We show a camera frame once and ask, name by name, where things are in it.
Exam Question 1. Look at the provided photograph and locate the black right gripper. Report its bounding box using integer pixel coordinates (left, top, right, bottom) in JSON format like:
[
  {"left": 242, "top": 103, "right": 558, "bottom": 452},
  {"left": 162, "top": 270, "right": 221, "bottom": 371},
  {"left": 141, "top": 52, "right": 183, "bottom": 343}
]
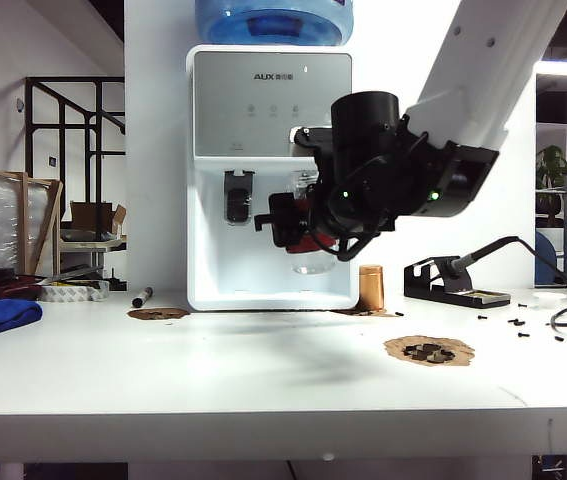
[{"left": 254, "top": 149, "right": 340, "bottom": 249}]

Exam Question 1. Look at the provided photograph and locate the glass bottle with red bands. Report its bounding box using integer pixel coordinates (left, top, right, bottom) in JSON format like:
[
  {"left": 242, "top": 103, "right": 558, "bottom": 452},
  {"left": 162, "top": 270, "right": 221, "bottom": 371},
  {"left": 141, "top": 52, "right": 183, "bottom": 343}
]
[{"left": 282, "top": 169, "right": 342, "bottom": 276}]

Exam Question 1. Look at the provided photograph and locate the black dispenser tap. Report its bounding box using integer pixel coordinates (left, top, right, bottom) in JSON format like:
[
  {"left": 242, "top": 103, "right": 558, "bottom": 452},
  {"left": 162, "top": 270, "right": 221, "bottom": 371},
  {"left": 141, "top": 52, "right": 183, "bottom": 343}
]
[{"left": 222, "top": 169, "right": 256, "bottom": 227}]

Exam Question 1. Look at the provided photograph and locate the white AUX water dispenser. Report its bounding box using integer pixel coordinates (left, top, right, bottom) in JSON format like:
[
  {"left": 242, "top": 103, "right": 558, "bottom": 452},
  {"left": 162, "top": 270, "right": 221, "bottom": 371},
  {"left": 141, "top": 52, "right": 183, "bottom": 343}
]
[{"left": 185, "top": 44, "right": 359, "bottom": 311}]

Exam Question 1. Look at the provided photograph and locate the blue water jug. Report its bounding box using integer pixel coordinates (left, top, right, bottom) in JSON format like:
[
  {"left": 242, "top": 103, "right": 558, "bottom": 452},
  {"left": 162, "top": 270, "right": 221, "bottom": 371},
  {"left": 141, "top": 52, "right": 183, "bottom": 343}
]
[{"left": 195, "top": 0, "right": 354, "bottom": 48}]

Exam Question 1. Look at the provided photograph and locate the copper cylindrical canister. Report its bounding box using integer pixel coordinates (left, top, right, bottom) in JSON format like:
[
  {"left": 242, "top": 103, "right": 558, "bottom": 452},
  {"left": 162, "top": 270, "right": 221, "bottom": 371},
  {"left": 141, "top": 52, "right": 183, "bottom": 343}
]
[{"left": 358, "top": 264, "right": 386, "bottom": 313}]

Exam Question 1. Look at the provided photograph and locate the brown patch under canister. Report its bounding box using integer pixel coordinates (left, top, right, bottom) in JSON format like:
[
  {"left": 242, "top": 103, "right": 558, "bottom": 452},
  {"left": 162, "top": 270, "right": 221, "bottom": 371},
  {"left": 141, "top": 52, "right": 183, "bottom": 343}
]
[{"left": 330, "top": 307, "right": 399, "bottom": 319}]

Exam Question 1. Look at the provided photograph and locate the black soldering iron stand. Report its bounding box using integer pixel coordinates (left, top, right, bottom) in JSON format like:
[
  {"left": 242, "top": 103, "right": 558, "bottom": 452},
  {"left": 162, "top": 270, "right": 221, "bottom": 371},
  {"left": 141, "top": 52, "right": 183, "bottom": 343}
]
[{"left": 403, "top": 257, "right": 512, "bottom": 309}]

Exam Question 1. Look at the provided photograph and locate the flat brown patch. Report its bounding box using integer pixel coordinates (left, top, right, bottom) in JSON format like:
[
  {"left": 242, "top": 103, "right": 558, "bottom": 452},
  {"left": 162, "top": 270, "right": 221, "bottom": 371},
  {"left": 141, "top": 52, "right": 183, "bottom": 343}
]
[{"left": 126, "top": 307, "right": 190, "bottom": 322}]

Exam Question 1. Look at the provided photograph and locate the black marker pen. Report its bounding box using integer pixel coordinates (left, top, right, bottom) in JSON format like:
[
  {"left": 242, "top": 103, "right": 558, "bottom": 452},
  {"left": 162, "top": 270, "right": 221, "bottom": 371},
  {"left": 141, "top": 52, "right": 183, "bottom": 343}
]
[{"left": 131, "top": 286, "right": 155, "bottom": 309}]

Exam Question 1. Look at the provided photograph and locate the pile of dark chips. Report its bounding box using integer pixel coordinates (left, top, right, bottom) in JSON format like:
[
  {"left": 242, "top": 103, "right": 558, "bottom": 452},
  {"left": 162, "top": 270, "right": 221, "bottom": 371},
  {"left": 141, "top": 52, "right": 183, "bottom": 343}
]
[{"left": 401, "top": 342, "right": 454, "bottom": 363}]

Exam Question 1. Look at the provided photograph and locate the brown cardboard box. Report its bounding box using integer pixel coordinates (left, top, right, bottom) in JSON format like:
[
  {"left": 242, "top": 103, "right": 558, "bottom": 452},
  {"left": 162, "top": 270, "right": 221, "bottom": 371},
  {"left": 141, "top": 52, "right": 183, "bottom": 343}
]
[{"left": 69, "top": 201, "right": 128, "bottom": 239}]

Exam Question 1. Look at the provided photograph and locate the black soldering iron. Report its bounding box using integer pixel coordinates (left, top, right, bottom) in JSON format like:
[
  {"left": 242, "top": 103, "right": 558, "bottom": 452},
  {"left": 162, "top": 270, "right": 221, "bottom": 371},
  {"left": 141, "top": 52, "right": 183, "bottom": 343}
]
[{"left": 445, "top": 236, "right": 520, "bottom": 279}]

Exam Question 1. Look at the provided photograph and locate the brown patch with chips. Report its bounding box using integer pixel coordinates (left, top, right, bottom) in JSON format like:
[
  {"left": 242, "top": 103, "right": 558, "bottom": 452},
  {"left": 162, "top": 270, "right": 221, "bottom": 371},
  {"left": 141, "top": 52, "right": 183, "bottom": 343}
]
[{"left": 382, "top": 335, "right": 477, "bottom": 369}]

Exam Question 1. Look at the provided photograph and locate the black stair railing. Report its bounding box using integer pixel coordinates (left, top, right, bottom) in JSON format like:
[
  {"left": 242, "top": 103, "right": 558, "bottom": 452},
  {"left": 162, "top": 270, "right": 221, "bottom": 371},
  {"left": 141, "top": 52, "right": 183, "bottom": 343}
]
[{"left": 24, "top": 77, "right": 127, "bottom": 207}]

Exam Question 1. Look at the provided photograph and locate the blue chair back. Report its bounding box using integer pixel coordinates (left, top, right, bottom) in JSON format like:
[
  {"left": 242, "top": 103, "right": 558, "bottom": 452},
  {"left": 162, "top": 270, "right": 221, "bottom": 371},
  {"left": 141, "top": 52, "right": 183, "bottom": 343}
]
[{"left": 534, "top": 232, "right": 557, "bottom": 288}]

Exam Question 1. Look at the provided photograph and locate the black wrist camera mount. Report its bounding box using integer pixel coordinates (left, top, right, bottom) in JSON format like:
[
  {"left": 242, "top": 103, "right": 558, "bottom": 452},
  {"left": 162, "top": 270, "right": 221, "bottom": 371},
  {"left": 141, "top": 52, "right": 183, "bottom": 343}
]
[{"left": 290, "top": 125, "right": 337, "bottom": 161}]

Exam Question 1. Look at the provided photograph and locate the black soldering iron cable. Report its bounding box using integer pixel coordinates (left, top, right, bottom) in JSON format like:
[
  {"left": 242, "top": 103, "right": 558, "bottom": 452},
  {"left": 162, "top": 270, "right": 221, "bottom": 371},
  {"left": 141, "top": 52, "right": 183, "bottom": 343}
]
[{"left": 515, "top": 238, "right": 567, "bottom": 332}]

